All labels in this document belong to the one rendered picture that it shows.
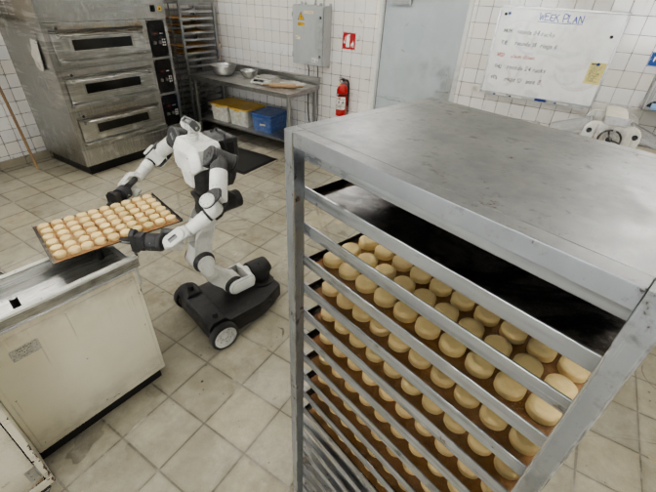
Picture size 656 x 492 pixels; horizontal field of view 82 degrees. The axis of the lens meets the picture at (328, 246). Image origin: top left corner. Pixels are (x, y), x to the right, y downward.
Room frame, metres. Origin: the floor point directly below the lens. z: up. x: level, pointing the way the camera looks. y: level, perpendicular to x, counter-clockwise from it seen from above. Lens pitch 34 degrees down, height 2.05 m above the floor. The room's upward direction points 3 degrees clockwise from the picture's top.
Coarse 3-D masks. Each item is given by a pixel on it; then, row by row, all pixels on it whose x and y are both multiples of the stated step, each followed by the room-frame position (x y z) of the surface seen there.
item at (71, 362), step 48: (48, 288) 1.31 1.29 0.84; (96, 288) 1.32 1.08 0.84; (0, 336) 1.02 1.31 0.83; (48, 336) 1.13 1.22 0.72; (96, 336) 1.26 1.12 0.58; (144, 336) 1.43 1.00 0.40; (0, 384) 0.95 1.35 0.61; (48, 384) 1.06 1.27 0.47; (96, 384) 1.19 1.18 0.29; (144, 384) 1.39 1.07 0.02; (48, 432) 0.98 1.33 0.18
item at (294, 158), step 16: (288, 128) 0.74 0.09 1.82; (288, 144) 0.73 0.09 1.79; (288, 160) 0.73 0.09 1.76; (304, 160) 0.73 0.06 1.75; (288, 176) 0.73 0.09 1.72; (304, 176) 0.74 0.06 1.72; (288, 192) 0.73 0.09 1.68; (304, 192) 0.74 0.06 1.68; (288, 208) 0.73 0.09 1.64; (304, 208) 0.74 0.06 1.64; (288, 224) 0.73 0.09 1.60; (304, 224) 0.74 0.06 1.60; (288, 240) 0.73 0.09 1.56; (304, 240) 0.74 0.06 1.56; (288, 256) 0.73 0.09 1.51; (304, 256) 0.74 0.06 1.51; (288, 272) 0.74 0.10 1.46; (288, 288) 0.74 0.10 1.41
